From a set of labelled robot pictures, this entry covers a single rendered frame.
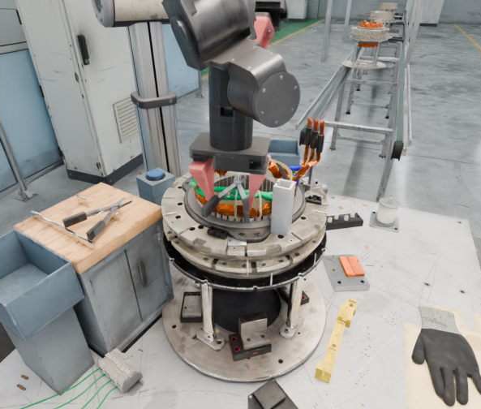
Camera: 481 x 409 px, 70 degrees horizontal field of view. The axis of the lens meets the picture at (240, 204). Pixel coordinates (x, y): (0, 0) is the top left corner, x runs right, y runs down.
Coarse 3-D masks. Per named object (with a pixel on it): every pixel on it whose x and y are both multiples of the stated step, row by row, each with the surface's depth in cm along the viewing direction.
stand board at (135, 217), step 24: (96, 192) 74; (120, 192) 74; (48, 216) 67; (96, 216) 67; (120, 216) 67; (144, 216) 67; (48, 240) 61; (72, 240) 61; (96, 240) 61; (120, 240) 62
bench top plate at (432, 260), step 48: (336, 240) 106; (384, 240) 106; (432, 240) 106; (384, 288) 89; (432, 288) 89; (480, 288) 89; (144, 336) 77; (384, 336) 77; (0, 384) 68; (96, 384) 68; (144, 384) 68; (192, 384) 68; (240, 384) 68; (288, 384) 68; (336, 384) 68; (384, 384) 68
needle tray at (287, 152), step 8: (272, 144) 100; (280, 144) 100; (288, 144) 99; (296, 144) 99; (272, 152) 101; (280, 152) 101; (288, 152) 101; (296, 152) 100; (280, 160) 91; (288, 160) 91; (296, 160) 90
